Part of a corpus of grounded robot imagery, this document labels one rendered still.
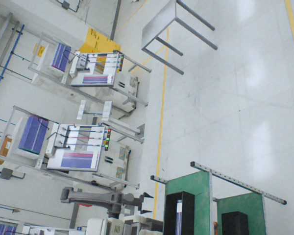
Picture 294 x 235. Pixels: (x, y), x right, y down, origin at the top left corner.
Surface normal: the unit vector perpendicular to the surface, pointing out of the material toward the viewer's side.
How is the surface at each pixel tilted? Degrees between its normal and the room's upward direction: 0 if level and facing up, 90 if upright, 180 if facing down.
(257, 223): 0
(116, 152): 90
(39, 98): 90
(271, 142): 0
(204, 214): 0
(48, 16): 90
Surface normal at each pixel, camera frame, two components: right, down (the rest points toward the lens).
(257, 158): -0.79, -0.37
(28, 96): 0.62, -0.36
